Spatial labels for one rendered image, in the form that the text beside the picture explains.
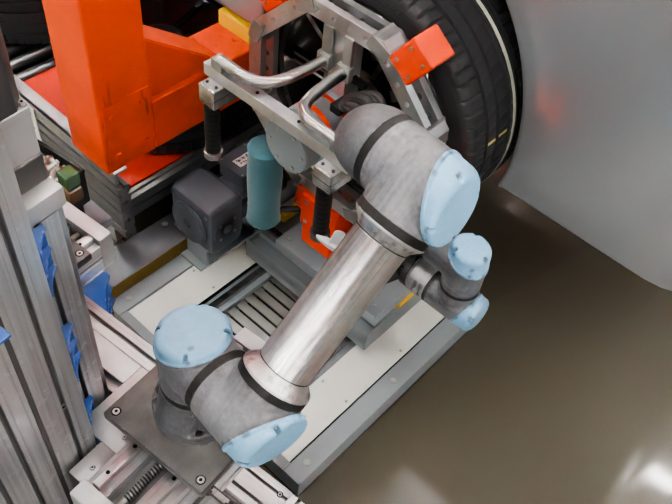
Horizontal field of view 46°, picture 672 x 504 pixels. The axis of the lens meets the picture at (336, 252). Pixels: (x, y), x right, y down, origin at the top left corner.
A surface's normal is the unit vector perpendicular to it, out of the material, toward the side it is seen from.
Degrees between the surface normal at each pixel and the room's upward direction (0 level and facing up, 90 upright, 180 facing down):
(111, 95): 90
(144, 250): 0
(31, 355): 90
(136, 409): 0
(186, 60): 90
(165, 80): 90
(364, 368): 0
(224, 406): 43
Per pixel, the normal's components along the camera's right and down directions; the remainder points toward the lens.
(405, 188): -0.47, -0.04
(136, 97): 0.73, 0.56
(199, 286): 0.09, -0.64
